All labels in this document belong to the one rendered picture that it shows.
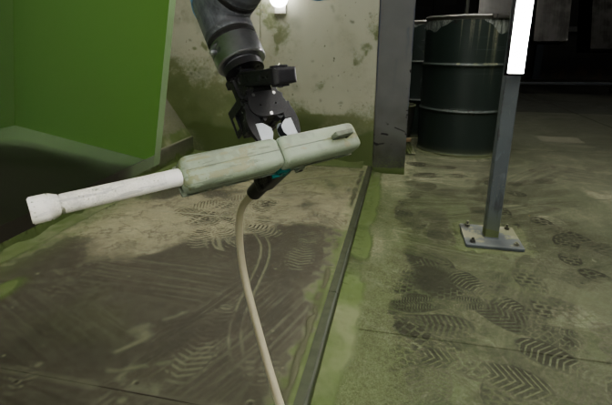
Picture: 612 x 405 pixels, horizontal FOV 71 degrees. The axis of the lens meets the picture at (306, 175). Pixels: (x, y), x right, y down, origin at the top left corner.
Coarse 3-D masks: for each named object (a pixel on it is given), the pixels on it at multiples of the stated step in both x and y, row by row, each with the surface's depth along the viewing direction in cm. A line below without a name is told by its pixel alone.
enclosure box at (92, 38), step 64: (0, 0) 85; (64, 0) 86; (128, 0) 83; (0, 64) 88; (64, 64) 89; (128, 64) 87; (0, 128) 92; (64, 128) 94; (128, 128) 91; (0, 192) 66; (64, 192) 71
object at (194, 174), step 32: (320, 128) 70; (352, 128) 73; (192, 160) 57; (224, 160) 59; (256, 160) 62; (288, 160) 65; (320, 160) 71; (96, 192) 51; (128, 192) 53; (192, 192) 58; (256, 192) 80
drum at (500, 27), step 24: (432, 24) 275; (456, 24) 261; (480, 24) 256; (504, 24) 258; (432, 48) 278; (456, 48) 264; (480, 48) 260; (504, 48) 263; (432, 72) 280; (456, 72) 268; (480, 72) 264; (432, 96) 283; (456, 96) 271; (480, 96) 268; (432, 120) 286; (456, 120) 275; (480, 120) 273; (432, 144) 289; (456, 144) 279; (480, 144) 277
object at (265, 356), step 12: (240, 204) 88; (240, 216) 90; (240, 228) 91; (240, 240) 92; (240, 252) 92; (240, 264) 92; (240, 276) 91; (252, 300) 89; (252, 312) 88; (252, 324) 88; (264, 348) 85; (264, 360) 84; (276, 384) 81; (276, 396) 80
